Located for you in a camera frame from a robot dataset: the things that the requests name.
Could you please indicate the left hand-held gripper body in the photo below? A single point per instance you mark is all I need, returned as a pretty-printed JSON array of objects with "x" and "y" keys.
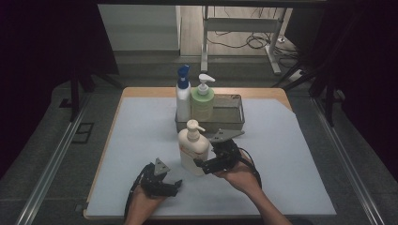
[{"x": 155, "y": 182}]

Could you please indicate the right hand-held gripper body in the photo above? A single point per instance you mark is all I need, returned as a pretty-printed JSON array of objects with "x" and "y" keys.
[{"x": 225, "y": 156}]

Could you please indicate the cream pump bottle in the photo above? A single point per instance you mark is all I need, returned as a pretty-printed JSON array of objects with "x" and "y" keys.
[{"x": 194, "y": 150}]

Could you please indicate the grey metal mesh basket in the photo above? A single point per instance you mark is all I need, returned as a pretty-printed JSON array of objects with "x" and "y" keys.
[{"x": 228, "y": 112}]

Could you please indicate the pale green ribbed pump bottle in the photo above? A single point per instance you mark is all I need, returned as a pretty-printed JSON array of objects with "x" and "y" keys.
[{"x": 202, "y": 106}]

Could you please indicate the white bottle with blue pump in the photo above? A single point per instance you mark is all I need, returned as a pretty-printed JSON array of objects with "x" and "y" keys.
[{"x": 183, "y": 100}]

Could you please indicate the person's left hand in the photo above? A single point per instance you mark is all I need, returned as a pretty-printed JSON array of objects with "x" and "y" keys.
[{"x": 142, "y": 206}]

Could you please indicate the person's right hand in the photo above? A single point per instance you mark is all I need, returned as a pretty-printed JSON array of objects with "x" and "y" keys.
[{"x": 241, "y": 179}]

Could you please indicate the white power strip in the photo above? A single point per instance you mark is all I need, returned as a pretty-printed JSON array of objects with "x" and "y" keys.
[{"x": 297, "y": 75}]

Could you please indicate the black stand legs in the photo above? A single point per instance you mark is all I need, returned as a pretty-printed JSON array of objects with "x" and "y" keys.
[
  {"x": 328, "y": 93},
  {"x": 75, "y": 93}
]

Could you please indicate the white cabinet panel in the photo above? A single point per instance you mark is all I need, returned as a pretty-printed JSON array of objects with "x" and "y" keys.
[{"x": 137, "y": 28}]

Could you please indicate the dark curtain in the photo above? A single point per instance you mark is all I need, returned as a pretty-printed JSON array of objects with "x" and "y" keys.
[
  {"x": 369, "y": 78},
  {"x": 37, "y": 62}
]

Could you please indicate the aluminium floor rail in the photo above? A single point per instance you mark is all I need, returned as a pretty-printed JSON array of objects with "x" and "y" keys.
[
  {"x": 50, "y": 165},
  {"x": 347, "y": 162}
]

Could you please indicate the white metal desk frame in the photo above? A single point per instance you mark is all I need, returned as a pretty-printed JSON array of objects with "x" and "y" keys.
[{"x": 241, "y": 25}]

